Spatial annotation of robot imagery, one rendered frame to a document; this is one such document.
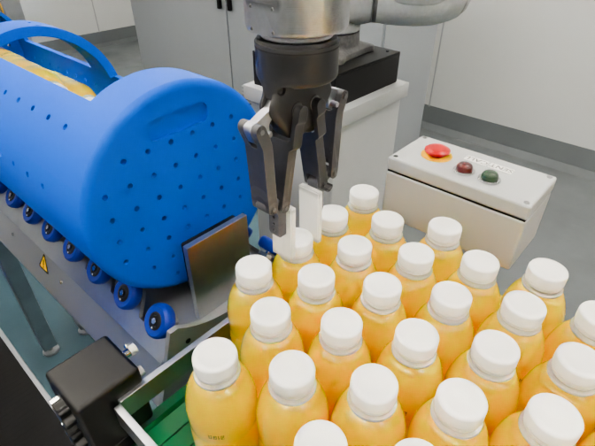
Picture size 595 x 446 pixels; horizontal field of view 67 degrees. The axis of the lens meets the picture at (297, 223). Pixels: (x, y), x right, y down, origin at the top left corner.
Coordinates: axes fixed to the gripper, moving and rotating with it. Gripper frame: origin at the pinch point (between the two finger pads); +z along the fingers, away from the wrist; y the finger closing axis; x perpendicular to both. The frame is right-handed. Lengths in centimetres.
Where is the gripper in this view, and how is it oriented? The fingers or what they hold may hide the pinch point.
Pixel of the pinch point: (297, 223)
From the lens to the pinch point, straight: 51.1
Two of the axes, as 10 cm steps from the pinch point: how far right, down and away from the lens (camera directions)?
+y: -6.7, 4.3, -6.1
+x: 7.4, 3.9, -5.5
